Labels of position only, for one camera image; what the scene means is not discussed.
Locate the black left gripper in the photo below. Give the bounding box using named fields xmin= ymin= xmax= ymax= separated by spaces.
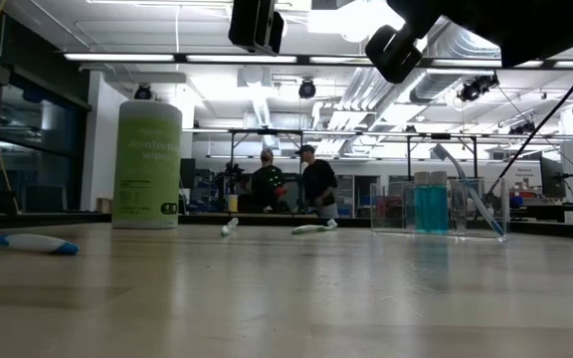
xmin=227 ymin=0 xmax=287 ymax=57

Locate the silver ventilation duct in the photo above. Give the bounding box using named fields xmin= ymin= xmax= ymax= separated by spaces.
xmin=408 ymin=19 xmax=504 ymax=105

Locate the black aluminium table frame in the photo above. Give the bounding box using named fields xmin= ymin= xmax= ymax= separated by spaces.
xmin=0 ymin=211 xmax=573 ymax=244

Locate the long ceiling light strip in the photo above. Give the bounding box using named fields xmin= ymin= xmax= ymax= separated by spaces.
xmin=185 ymin=54 xmax=298 ymax=65
xmin=308 ymin=56 xmax=372 ymax=66
xmin=63 ymin=53 xmax=176 ymax=63

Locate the blue white toothbrush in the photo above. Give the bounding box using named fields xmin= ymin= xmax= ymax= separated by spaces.
xmin=432 ymin=142 xmax=507 ymax=239
xmin=0 ymin=232 xmax=81 ymax=257

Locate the black background rig frame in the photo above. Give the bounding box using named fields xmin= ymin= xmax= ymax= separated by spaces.
xmin=226 ymin=127 xmax=480 ymax=220

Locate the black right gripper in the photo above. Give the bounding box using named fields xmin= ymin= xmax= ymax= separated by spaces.
xmin=364 ymin=0 xmax=505 ymax=85

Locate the green disinfecting wipes canister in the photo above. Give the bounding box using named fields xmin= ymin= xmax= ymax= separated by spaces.
xmin=110 ymin=98 xmax=184 ymax=231

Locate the clear plastic organizer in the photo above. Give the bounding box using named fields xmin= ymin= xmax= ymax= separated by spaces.
xmin=369 ymin=174 xmax=512 ymax=244

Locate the green white toothbrush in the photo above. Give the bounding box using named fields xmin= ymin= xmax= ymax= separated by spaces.
xmin=289 ymin=218 xmax=339 ymax=236
xmin=220 ymin=216 xmax=241 ymax=238

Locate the black track light cluster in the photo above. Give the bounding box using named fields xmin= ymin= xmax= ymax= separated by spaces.
xmin=457 ymin=73 xmax=500 ymax=103
xmin=508 ymin=120 xmax=537 ymax=136

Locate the person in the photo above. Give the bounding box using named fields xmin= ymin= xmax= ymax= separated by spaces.
xmin=248 ymin=147 xmax=288 ymax=214
xmin=294 ymin=143 xmax=340 ymax=219

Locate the black computer monitor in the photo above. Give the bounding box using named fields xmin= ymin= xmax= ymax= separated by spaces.
xmin=538 ymin=156 xmax=567 ymax=200

